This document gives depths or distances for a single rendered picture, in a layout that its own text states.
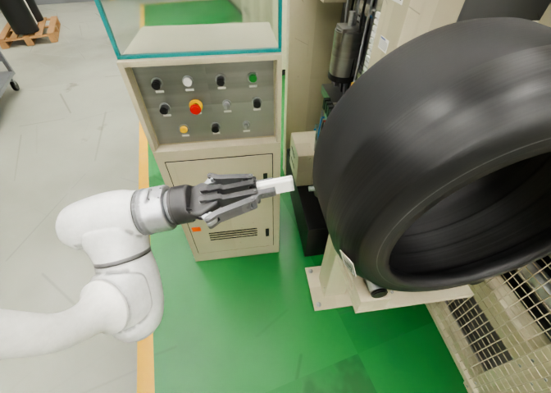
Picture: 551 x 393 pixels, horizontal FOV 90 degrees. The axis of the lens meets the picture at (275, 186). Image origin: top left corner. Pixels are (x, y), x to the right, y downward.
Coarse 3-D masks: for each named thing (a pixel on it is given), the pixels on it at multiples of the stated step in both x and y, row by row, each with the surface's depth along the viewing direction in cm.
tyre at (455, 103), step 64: (384, 64) 51; (448, 64) 42; (512, 64) 37; (384, 128) 44; (448, 128) 37; (512, 128) 35; (320, 192) 62; (384, 192) 43; (448, 192) 41; (512, 192) 75; (384, 256) 52; (448, 256) 79; (512, 256) 65
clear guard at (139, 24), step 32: (96, 0) 80; (128, 0) 81; (160, 0) 82; (192, 0) 83; (224, 0) 84; (256, 0) 85; (128, 32) 87; (160, 32) 88; (192, 32) 89; (224, 32) 90; (256, 32) 92
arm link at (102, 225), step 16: (112, 192) 52; (128, 192) 52; (64, 208) 51; (80, 208) 49; (96, 208) 49; (112, 208) 49; (128, 208) 49; (64, 224) 49; (80, 224) 49; (96, 224) 49; (112, 224) 49; (128, 224) 49; (64, 240) 50; (80, 240) 50; (96, 240) 49; (112, 240) 49; (128, 240) 50; (144, 240) 54; (96, 256) 50; (112, 256) 50; (128, 256) 51
